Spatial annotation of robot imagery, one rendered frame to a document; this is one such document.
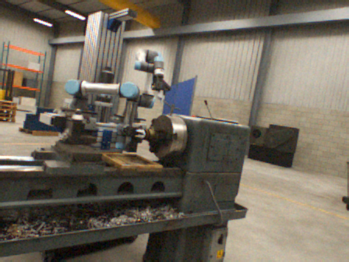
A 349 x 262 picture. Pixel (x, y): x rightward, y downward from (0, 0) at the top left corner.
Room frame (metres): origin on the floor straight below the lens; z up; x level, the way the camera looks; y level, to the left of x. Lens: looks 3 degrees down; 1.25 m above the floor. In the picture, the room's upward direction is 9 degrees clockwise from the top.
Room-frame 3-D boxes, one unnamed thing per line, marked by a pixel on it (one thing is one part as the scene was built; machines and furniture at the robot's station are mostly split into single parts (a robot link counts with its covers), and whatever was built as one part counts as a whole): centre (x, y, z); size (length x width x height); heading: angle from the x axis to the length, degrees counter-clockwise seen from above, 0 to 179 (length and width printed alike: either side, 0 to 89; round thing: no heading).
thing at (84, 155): (1.57, 0.55, 0.95); 0.43 x 0.17 x 0.05; 37
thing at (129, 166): (1.77, 0.25, 0.89); 0.36 x 0.30 x 0.04; 37
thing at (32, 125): (8.18, 3.87, 0.39); 1.20 x 0.80 x 0.79; 149
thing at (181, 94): (8.89, 0.07, 1.18); 4.12 x 0.80 x 2.35; 13
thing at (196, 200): (2.18, -0.27, 0.43); 0.60 x 0.48 x 0.86; 127
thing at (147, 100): (2.53, 0.29, 1.54); 0.15 x 0.12 x 0.55; 103
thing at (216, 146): (2.19, -0.27, 1.06); 0.59 x 0.48 x 0.39; 127
